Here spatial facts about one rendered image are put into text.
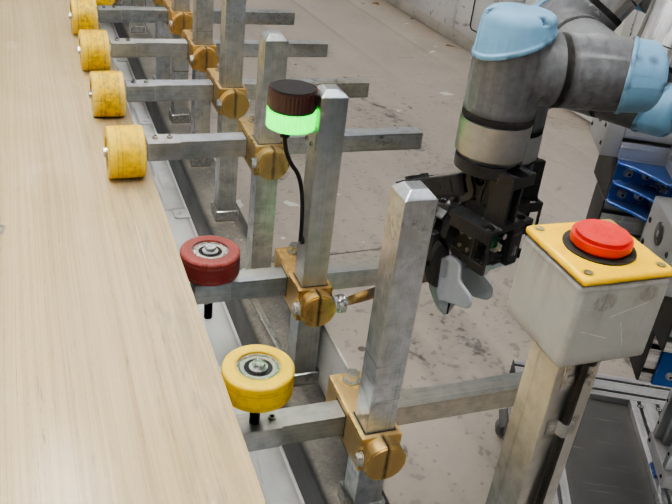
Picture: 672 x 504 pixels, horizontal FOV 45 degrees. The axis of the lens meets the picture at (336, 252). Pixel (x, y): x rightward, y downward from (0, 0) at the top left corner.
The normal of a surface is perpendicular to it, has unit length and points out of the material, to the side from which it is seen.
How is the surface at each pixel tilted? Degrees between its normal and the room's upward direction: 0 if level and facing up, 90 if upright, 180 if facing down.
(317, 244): 90
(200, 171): 0
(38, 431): 0
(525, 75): 90
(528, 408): 90
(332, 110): 90
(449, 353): 0
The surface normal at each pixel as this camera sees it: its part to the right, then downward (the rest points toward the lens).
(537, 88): 0.04, 0.74
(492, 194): -0.76, 0.25
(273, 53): 0.33, 0.51
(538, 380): -0.94, 0.08
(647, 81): 0.14, 0.36
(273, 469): 0.11, -0.86
